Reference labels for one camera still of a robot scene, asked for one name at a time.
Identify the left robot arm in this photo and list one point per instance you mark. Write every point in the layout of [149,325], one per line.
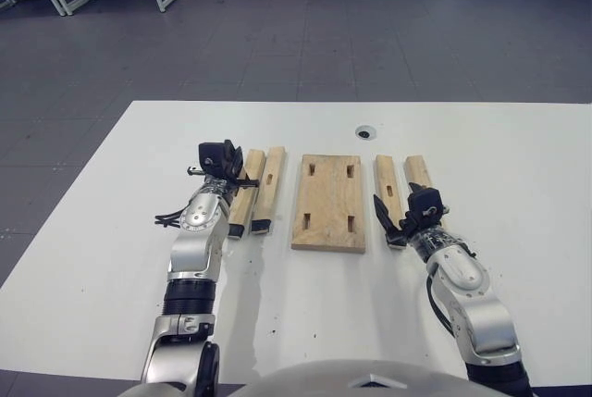
[192,249]

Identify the robot body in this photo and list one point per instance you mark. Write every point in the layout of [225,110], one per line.
[300,380]

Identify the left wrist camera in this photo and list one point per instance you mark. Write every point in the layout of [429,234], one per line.
[212,155]

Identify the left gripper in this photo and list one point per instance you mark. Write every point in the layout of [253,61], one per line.
[227,177]

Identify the wooden leg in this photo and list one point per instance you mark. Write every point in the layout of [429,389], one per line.
[388,179]
[248,193]
[418,170]
[269,189]

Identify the wooden seat board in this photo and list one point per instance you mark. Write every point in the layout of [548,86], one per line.
[329,202]

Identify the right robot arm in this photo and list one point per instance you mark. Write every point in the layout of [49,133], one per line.
[476,304]

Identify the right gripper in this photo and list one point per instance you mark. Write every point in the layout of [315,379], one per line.
[418,227]

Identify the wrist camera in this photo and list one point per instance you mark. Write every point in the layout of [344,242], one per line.
[212,155]
[426,205]

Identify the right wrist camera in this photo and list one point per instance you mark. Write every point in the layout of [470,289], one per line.
[426,205]

